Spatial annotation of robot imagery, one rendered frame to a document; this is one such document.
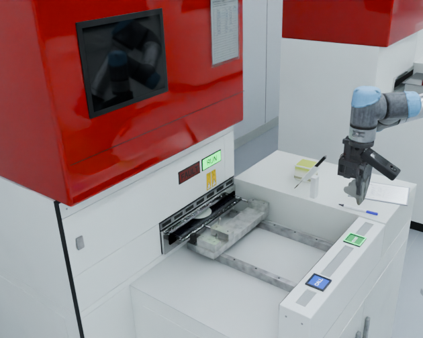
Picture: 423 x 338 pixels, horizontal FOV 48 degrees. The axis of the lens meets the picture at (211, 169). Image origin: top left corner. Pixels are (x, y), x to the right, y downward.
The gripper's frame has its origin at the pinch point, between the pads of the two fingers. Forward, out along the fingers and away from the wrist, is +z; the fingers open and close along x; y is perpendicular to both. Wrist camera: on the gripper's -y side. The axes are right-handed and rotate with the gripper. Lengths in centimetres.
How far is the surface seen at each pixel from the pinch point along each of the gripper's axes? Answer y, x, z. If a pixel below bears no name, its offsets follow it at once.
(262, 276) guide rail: 23.4, 19.1, 26.7
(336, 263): 0.6, 14.3, 15.0
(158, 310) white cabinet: 46, 46, 33
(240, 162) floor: 184, -204, 111
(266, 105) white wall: 207, -287, 83
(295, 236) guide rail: 26.1, -8.0, 26.6
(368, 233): -1.4, -6.4, 14.6
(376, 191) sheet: 6.6, -34.8, 13.8
